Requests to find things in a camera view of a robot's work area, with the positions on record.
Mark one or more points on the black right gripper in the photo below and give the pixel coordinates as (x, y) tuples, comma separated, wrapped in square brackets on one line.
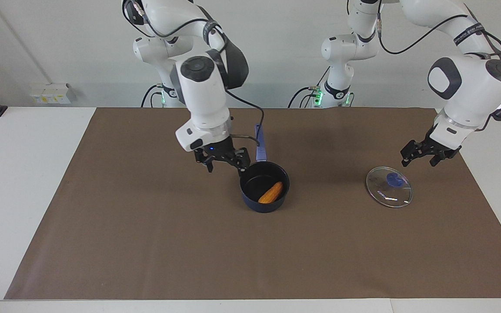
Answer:
[(220, 152)]

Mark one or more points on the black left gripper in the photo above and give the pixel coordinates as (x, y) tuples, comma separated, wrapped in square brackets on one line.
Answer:
[(439, 143)]

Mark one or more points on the yellow corn cob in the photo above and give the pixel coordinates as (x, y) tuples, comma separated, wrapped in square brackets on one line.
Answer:
[(271, 193)]

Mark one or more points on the glass lid with blue knob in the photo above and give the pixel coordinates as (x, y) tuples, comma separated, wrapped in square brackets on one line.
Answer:
[(389, 191)]

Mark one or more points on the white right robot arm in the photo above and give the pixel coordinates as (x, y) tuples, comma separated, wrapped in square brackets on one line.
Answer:
[(202, 95)]

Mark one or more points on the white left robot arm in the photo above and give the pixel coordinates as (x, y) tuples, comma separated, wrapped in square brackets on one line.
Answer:
[(468, 91)]

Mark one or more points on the dark blue pot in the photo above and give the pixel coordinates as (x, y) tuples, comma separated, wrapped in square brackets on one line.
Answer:
[(255, 182)]

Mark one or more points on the brown table mat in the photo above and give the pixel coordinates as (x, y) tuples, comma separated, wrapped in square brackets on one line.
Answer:
[(189, 252)]

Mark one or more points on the white wall socket box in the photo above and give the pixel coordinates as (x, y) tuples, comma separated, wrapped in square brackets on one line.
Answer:
[(50, 94)]

